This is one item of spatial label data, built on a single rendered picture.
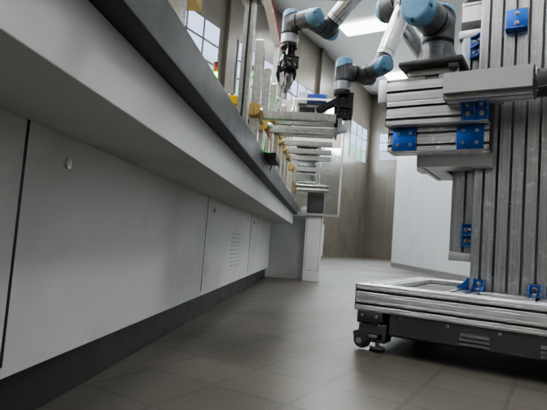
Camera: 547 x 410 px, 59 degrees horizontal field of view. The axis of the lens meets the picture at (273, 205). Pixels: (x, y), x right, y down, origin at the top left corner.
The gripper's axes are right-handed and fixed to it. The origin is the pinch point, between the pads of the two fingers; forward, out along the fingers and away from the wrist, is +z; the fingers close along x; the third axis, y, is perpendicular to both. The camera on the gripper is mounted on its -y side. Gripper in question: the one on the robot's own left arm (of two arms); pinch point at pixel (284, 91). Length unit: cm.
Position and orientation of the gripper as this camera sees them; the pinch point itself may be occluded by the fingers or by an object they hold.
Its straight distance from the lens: 218.6
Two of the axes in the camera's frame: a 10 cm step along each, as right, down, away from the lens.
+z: -0.8, 9.9, -0.8
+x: 9.7, 0.9, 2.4
